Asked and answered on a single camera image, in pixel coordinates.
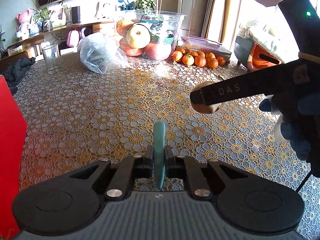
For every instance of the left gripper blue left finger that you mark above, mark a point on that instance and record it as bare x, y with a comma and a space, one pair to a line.
149, 161

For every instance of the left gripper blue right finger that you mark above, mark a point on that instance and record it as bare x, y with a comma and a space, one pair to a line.
169, 160

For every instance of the right blue gloved hand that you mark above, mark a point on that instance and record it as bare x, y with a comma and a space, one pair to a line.
299, 141

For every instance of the lace tablecloth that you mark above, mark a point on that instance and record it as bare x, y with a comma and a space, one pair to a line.
76, 116

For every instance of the pile of oranges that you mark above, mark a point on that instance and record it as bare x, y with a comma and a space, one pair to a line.
199, 58

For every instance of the clear plastic bag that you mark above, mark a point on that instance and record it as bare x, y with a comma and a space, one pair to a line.
100, 53

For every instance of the clear fruit container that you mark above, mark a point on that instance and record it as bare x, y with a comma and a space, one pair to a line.
152, 33

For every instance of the red white cardboard box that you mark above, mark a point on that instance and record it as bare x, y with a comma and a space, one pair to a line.
13, 129

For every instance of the clear drinking glass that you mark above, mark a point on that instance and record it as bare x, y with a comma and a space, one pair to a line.
51, 56

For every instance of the black cloth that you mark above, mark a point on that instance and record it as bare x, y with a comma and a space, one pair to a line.
15, 73

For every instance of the wooden tv cabinet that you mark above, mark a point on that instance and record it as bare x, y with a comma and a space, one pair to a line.
32, 45

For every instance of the pink plush toy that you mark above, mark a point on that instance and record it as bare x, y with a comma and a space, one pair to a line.
24, 24

